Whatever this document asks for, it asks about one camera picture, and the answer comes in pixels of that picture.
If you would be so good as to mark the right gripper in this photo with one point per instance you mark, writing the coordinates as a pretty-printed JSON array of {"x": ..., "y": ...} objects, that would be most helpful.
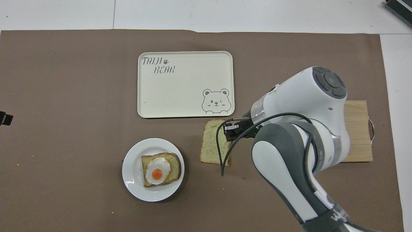
[{"x": 248, "y": 118}]

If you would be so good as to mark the plain green-speckled bread slice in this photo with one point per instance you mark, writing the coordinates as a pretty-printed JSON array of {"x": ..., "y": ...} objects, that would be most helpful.
[{"x": 210, "y": 145}]

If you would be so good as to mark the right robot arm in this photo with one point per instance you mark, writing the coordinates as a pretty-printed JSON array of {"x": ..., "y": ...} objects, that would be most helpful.
[{"x": 299, "y": 96}]

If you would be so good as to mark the white round plate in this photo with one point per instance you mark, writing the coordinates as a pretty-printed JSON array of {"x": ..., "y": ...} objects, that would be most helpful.
[{"x": 132, "y": 174}]

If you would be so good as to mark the cream tray with bear print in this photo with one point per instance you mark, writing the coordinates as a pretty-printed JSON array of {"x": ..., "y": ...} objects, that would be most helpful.
[{"x": 180, "y": 90}]

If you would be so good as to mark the bread slice under egg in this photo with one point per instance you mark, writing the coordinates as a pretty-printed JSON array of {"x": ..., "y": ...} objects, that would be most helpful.
[{"x": 175, "y": 166}]

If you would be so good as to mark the fried egg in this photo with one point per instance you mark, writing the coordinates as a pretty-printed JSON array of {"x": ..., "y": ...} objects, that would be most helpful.
[{"x": 157, "y": 172}]

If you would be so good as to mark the wooden cutting board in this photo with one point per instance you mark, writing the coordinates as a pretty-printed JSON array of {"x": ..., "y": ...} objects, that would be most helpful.
[{"x": 357, "y": 135}]

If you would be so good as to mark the black stand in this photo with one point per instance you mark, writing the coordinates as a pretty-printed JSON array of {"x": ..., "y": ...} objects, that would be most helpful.
[{"x": 5, "y": 118}]

